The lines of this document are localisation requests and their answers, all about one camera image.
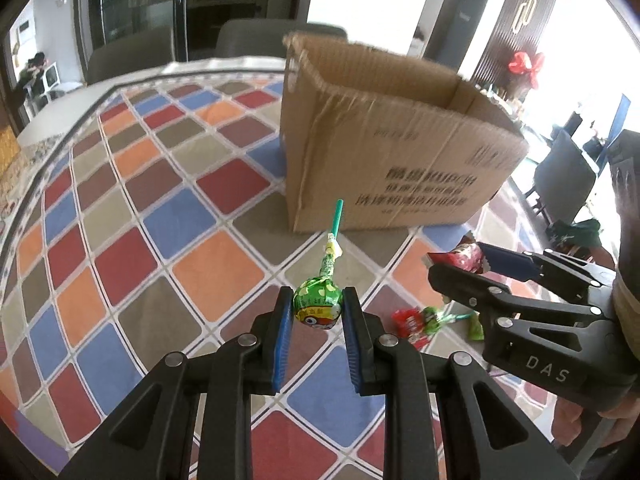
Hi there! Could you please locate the dark red candy packet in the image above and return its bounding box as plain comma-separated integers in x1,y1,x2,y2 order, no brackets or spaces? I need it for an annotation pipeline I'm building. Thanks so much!
422,243,489,274

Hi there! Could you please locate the green lollipop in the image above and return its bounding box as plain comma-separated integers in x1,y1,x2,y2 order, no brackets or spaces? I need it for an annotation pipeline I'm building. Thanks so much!
293,200,344,330
421,307,474,336

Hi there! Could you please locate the person right hand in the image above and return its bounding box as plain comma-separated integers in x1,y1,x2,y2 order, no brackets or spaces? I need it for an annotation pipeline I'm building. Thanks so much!
551,392,639,448

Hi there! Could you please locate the light green snack packet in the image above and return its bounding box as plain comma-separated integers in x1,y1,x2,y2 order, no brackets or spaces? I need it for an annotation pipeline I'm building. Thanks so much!
466,313,485,342

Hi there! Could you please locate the red candy wrapper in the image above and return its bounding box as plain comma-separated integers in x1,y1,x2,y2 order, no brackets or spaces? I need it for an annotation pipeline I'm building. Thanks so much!
392,308,431,350

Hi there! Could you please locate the dark grey chair right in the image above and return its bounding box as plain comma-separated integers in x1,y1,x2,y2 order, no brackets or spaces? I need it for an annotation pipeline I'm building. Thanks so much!
525,129,597,226

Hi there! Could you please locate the brown cardboard box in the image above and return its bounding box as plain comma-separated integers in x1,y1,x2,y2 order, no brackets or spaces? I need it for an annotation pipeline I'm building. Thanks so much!
280,32,528,233

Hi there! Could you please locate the red bow decoration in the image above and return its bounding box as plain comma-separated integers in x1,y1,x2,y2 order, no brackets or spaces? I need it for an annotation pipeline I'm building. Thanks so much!
508,51,544,89

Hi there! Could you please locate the colourful checkered table mat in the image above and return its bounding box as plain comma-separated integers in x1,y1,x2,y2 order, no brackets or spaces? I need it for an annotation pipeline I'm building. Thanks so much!
1,74,540,479

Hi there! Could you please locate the patterned placemat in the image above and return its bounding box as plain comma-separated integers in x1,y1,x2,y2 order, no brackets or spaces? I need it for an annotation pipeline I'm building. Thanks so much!
1,136,58,231

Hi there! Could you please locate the grey dining chair centre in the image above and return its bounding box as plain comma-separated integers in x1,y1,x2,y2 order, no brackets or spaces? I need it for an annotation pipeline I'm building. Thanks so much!
215,18,347,58

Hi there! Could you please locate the grey dining chair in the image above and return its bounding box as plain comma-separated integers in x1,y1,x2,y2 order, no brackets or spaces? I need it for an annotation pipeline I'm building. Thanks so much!
86,26,176,84
215,18,347,58

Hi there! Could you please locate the grey dining chair left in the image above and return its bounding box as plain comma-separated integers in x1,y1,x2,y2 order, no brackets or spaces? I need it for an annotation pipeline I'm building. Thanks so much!
86,26,176,84

